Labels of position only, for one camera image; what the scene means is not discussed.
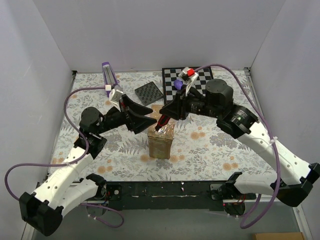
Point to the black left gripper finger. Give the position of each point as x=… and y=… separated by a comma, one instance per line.
x=138, y=123
x=130, y=108

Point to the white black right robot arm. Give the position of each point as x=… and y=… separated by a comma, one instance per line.
x=296, y=175

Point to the purple capped clear bottle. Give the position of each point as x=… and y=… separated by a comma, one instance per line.
x=110, y=80

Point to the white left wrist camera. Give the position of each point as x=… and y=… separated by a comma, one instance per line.
x=115, y=93

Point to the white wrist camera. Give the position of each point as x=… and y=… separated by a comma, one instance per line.
x=115, y=93
x=189, y=76

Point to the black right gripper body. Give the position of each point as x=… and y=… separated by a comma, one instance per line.
x=182, y=105

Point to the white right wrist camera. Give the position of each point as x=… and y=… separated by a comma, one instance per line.
x=189, y=76

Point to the brown cardboard boxes on floor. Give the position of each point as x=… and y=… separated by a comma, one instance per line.
x=279, y=236

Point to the black white chessboard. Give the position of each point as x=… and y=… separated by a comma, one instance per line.
x=170, y=74

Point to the grey studded building plate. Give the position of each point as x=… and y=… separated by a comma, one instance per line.
x=148, y=93

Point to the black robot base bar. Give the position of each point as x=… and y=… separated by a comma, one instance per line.
x=163, y=195

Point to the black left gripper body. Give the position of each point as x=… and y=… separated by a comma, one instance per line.
x=127, y=114

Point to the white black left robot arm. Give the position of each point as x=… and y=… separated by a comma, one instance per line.
x=45, y=208

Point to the brown cardboard express box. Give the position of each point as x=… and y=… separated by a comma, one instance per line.
x=160, y=142

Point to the purple toy microphone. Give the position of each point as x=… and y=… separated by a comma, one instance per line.
x=178, y=84

